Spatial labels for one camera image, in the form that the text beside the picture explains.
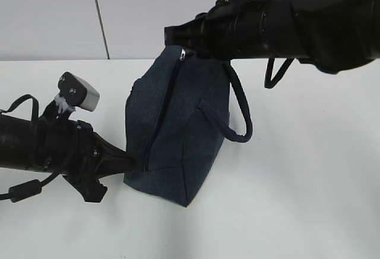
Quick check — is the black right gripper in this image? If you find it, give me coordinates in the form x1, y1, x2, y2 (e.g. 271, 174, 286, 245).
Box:
164, 0, 238, 61

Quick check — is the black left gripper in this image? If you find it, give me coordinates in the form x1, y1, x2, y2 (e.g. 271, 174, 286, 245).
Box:
29, 104, 137, 203

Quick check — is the dark blue lunch bag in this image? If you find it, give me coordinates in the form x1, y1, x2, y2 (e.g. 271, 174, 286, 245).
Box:
123, 46, 253, 207

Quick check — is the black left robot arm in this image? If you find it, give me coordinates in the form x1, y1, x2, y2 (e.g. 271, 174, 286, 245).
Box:
1, 114, 136, 203

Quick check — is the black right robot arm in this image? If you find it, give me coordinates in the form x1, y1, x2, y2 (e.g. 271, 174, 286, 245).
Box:
164, 0, 379, 74

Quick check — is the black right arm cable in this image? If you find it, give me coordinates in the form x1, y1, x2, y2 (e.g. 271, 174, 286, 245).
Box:
264, 56, 293, 89

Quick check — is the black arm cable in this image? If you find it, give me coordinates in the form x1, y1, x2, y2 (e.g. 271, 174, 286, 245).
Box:
264, 56, 293, 89
0, 94, 90, 203

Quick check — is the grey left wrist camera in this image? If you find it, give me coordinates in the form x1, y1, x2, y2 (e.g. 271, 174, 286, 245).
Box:
58, 72, 100, 112

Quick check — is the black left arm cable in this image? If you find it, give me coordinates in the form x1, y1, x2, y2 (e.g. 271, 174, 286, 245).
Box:
0, 94, 90, 203

